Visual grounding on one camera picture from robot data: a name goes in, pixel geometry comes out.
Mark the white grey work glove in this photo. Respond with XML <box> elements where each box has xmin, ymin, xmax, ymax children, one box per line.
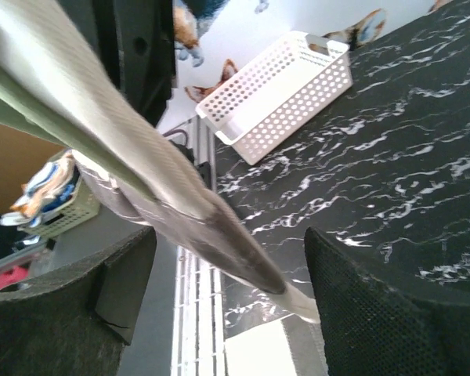
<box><xmin>0</xmin><ymin>1</ymin><xmax>320</xmax><ymax>324</ymax></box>

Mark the green basket with clothes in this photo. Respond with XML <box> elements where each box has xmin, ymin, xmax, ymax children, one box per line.
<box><xmin>0</xmin><ymin>150</ymin><xmax>100</xmax><ymax>238</ymax></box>

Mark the white perforated storage basket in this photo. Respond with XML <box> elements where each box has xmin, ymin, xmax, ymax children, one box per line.
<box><xmin>196</xmin><ymin>31</ymin><xmax>353</xmax><ymax>165</ymax></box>

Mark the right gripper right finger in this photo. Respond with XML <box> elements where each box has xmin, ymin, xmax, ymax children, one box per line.
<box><xmin>304</xmin><ymin>227</ymin><xmax>470</xmax><ymax>375</ymax></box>

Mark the front right work glove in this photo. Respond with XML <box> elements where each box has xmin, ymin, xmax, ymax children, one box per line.
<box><xmin>225</xmin><ymin>315</ymin><xmax>328</xmax><ymax>376</ymax></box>

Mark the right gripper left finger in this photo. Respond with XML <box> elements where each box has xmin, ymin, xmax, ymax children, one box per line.
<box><xmin>0</xmin><ymin>227</ymin><xmax>157</xmax><ymax>375</ymax></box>

